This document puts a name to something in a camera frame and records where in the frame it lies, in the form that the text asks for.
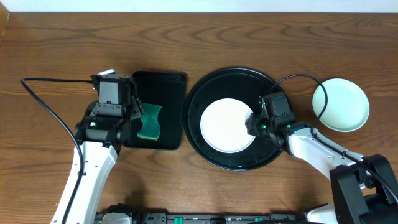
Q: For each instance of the white plate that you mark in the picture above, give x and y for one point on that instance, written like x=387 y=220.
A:
x=223 y=125

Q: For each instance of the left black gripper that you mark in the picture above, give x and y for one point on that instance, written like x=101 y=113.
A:
x=135 y=106

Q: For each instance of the black rectangular tray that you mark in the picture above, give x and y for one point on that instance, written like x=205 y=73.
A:
x=168 y=91

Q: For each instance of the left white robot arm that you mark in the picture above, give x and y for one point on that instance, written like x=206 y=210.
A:
x=104 y=128

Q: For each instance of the black round tray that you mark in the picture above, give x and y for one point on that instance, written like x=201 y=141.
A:
x=239 y=83

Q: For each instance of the pale green plate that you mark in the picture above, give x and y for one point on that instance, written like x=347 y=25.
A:
x=347 y=107

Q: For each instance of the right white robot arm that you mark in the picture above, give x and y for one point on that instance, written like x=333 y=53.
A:
x=364 y=188

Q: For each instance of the green scrub sponge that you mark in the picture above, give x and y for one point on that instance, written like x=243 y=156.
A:
x=150 y=122

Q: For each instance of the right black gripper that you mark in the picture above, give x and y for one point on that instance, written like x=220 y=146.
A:
x=252 y=129

